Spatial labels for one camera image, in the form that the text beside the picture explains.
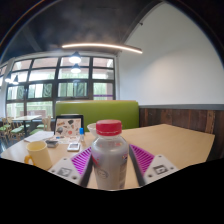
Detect white bowl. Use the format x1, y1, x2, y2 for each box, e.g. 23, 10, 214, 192
86, 122, 101, 138

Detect white paper sheets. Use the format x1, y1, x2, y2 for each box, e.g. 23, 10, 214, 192
23, 130, 55, 144

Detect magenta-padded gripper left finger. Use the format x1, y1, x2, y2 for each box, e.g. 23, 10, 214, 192
48, 146, 94, 188

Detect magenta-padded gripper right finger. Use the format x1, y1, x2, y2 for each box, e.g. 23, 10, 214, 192
128, 143, 180, 187

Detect black pendant ceiling lamps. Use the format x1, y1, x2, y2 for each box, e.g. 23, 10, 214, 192
3, 50, 83, 85

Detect black-framed sticker-covered tablet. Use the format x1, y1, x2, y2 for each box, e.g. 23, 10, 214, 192
49, 114, 86, 145

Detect black-framed window wall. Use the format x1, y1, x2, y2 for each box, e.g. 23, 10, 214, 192
0, 55, 118, 119

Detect red-capped clear drink bottle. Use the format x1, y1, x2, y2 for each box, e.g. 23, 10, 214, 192
90, 119, 130, 191

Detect green upholstered bench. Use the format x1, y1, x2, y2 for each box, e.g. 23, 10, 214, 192
54, 100, 140, 132

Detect small dark grey device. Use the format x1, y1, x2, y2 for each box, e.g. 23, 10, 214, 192
45, 139, 60, 149

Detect small blue-capped bottle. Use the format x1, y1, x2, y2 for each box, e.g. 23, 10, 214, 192
78, 127, 85, 143

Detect wooden dining table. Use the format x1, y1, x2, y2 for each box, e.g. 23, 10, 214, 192
12, 114, 43, 134

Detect cream mug with yellow handle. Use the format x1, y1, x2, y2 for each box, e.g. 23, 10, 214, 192
23, 140, 54, 171

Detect long curved ceiling light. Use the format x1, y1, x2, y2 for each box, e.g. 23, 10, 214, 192
61, 42, 144, 55

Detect wooden chairs with green seats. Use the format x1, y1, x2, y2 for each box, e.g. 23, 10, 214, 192
0, 115, 53, 141

